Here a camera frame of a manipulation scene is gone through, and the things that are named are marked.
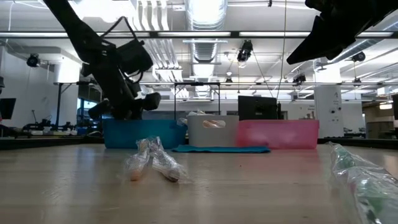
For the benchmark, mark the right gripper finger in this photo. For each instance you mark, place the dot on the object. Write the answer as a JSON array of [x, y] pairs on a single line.
[[323, 43]]

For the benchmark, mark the purple toothbrush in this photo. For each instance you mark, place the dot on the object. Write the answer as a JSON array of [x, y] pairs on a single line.
[[166, 165]]

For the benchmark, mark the black ceiling spotlight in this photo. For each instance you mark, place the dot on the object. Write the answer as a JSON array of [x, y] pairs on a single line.
[[245, 49], [299, 79], [32, 60], [359, 56]]

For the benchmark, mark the teal plastic bin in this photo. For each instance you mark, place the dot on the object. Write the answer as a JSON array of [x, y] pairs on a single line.
[[136, 133]]

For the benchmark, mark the white hanging light fixture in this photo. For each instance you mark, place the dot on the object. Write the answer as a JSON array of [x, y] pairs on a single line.
[[168, 74]]

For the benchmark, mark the black workbench equipment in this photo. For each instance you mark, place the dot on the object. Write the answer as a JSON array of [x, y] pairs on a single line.
[[37, 127]]

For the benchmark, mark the black monitor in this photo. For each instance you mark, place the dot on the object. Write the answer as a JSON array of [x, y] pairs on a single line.
[[255, 107]]

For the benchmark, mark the black overhead rig bar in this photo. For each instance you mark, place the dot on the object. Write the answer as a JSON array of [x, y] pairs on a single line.
[[192, 34]]

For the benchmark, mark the white plastic bin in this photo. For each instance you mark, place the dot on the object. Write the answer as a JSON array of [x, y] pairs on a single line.
[[202, 137]]

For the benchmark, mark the pink plastic bin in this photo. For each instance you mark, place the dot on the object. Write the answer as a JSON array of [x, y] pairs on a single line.
[[276, 133]]

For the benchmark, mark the teal bin lid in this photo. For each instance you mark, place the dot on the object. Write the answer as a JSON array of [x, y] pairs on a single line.
[[224, 149]]

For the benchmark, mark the green wrapped toothbrush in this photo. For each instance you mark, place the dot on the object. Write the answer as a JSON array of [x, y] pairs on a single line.
[[363, 186]]

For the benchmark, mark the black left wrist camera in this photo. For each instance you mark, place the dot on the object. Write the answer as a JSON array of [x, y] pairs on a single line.
[[135, 56]]

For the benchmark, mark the black metal stand frame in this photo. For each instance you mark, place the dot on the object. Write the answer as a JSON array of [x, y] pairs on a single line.
[[197, 83]]

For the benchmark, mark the black horizontal ceiling rail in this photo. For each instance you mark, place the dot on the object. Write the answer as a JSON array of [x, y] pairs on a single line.
[[248, 83]]

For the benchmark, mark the silver ceiling duct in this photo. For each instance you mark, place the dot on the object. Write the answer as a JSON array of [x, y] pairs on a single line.
[[205, 49]]

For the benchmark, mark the black aluminium table frame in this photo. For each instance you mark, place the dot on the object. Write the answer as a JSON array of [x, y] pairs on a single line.
[[357, 142]]

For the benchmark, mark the dark wall monitor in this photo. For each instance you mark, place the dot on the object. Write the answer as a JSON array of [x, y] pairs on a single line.
[[7, 109]]

